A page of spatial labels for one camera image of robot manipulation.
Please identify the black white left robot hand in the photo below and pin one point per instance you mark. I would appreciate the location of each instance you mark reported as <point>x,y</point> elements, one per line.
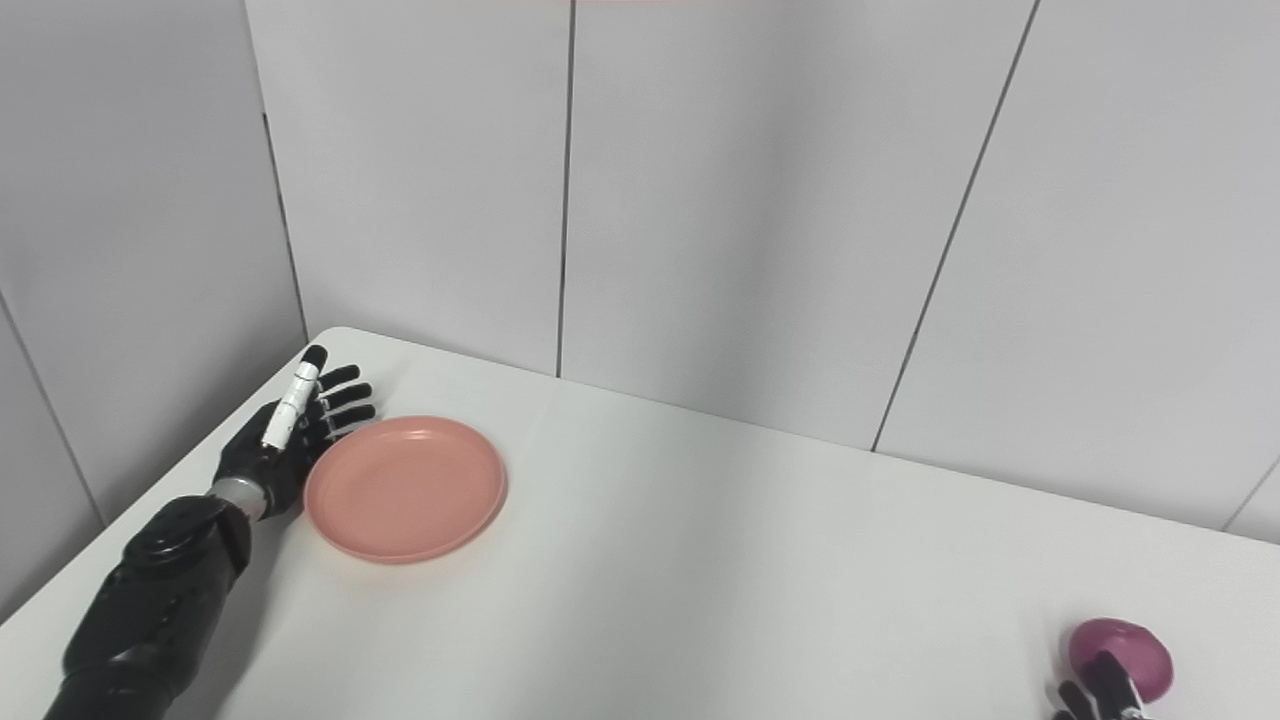
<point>265,465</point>

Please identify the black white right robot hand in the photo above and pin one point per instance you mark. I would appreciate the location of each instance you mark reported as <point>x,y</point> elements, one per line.
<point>1095,700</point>

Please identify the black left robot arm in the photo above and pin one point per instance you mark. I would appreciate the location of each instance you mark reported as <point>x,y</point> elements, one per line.
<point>150,610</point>

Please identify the purple red onion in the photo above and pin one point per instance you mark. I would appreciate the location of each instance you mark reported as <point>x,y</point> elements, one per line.
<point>1130,645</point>

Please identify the pink round plate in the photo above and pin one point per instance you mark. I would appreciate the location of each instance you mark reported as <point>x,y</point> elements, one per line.
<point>405,490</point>

